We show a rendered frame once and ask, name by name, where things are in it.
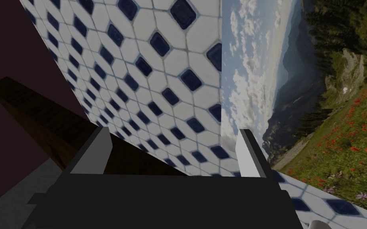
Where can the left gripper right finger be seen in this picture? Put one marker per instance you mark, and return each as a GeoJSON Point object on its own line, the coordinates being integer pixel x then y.
{"type": "Point", "coordinates": [250, 159]}

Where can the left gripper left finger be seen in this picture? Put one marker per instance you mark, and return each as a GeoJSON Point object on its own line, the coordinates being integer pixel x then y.
{"type": "Point", "coordinates": [91, 156]}

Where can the dark brown wooden cabinet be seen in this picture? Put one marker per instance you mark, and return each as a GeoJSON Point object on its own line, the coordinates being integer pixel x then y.
{"type": "Point", "coordinates": [43, 117]}

